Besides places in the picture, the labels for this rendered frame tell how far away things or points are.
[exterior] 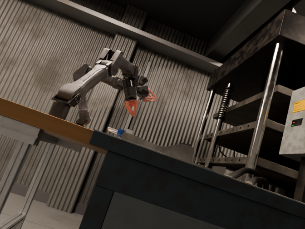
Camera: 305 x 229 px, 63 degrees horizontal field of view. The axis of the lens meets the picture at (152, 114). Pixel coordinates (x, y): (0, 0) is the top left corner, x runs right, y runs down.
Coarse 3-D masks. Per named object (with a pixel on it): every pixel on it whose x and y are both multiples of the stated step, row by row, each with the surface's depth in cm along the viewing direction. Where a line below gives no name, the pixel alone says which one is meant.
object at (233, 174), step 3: (243, 168) 124; (234, 171) 108; (237, 171) 108; (240, 171) 112; (243, 171) 117; (228, 174) 95; (231, 174) 96; (234, 174) 99; (237, 174) 104; (240, 174) 109; (234, 177) 97; (237, 177) 104
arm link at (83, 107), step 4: (84, 100) 153; (80, 104) 152; (84, 104) 152; (80, 108) 151; (84, 108) 152; (80, 112) 151; (84, 112) 151; (88, 112) 151; (80, 116) 150; (88, 116) 151; (88, 120) 151
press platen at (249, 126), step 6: (270, 120) 158; (240, 126) 190; (246, 126) 180; (252, 126) 171; (270, 126) 158; (276, 126) 158; (282, 126) 159; (222, 132) 220; (228, 132) 207; (234, 132) 197; (240, 132) 191; (282, 132) 158; (204, 138) 262; (210, 138) 248
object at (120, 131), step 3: (111, 129) 133; (114, 129) 133; (120, 129) 132; (126, 129) 132; (129, 129) 133; (117, 132) 132; (120, 132) 132; (126, 132) 132; (129, 132) 132; (132, 132) 132
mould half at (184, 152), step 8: (128, 136) 126; (136, 136) 127; (144, 144) 126; (152, 144) 127; (184, 144) 130; (168, 152) 128; (176, 152) 128; (184, 152) 129; (192, 152) 129; (184, 160) 128; (208, 168) 129
